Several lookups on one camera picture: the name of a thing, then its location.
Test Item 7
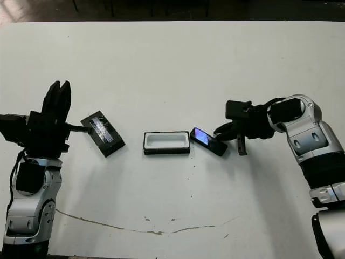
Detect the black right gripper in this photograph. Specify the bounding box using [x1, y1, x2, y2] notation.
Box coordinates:
[213, 104, 276, 157]

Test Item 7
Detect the black box lid shiny window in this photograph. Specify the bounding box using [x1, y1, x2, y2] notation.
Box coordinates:
[80, 109, 126, 158]

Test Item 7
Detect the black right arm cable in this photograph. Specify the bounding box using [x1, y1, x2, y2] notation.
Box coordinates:
[258, 97, 287, 109]

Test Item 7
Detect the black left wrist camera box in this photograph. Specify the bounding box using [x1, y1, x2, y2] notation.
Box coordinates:
[0, 113, 29, 143]

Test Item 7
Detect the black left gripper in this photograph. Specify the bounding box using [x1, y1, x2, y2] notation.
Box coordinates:
[26, 80, 92, 160]

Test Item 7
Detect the black box with white foam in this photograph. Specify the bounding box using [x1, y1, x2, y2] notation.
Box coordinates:
[143, 130, 191, 156]

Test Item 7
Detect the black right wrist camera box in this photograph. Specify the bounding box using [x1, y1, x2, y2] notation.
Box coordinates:
[225, 100, 253, 120]

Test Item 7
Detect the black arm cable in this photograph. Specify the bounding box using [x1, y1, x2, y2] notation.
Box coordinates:
[258, 97, 287, 109]
[9, 150, 28, 195]

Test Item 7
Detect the black phone-like camera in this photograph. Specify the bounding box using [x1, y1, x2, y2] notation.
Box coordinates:
[189, 127, 229, 157]

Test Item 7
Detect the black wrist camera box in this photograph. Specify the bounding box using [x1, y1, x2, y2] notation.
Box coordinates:
[225, 100, 253, 120]
[0, 113, 29, 143]

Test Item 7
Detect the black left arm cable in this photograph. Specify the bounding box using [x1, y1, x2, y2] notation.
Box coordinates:
[9, 150, 28, 195]

